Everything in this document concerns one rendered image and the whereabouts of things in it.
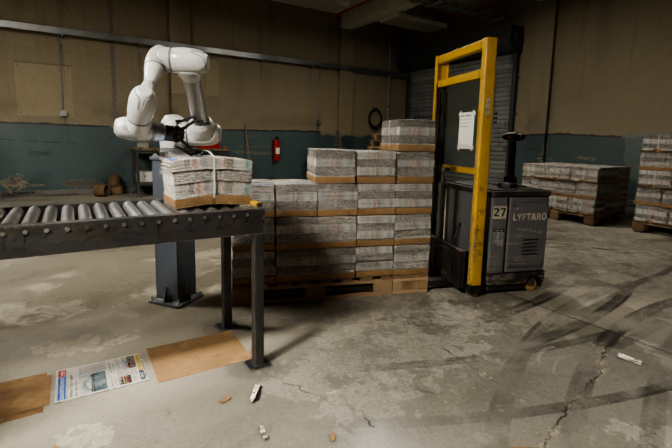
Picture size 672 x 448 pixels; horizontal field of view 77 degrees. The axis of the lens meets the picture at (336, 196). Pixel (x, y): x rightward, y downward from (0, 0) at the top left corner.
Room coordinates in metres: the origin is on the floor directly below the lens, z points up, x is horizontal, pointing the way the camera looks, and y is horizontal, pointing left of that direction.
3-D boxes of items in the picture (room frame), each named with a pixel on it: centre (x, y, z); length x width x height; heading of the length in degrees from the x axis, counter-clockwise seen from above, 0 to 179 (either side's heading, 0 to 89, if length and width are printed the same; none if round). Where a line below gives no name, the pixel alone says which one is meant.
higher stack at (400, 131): (3.25, -0.53, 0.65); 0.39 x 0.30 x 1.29; 14
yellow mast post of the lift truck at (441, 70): (3.68, -0.87, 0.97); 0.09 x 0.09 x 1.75; 14
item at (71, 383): (1.87, 1.09, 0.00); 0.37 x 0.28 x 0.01; 122
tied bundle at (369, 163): (3.18, -0.24, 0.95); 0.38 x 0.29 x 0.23; 13
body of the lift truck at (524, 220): (3.45, -1.31, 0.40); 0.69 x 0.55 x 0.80; 14
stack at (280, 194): (3.07, 0.17, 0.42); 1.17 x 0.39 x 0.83; 104
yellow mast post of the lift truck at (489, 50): (3.04, -1.03, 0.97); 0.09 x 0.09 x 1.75; 14
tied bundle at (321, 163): (3.10, 0.05, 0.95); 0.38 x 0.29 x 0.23; 13
